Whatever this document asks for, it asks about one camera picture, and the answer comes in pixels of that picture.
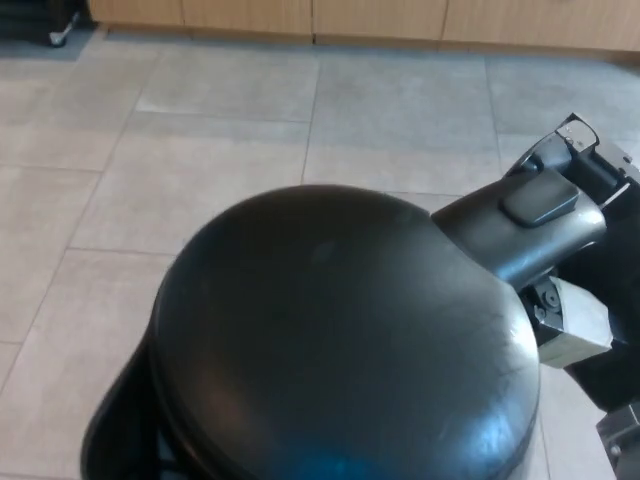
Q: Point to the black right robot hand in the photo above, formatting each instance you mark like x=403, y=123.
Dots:
x=622, y=280

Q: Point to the black electric kettle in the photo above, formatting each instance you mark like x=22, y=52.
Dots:
x=325, y=325

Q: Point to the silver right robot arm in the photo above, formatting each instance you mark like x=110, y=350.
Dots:
x=622, y=440

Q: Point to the caster wheel with chrome leg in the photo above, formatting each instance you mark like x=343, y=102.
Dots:
x=57, y=39

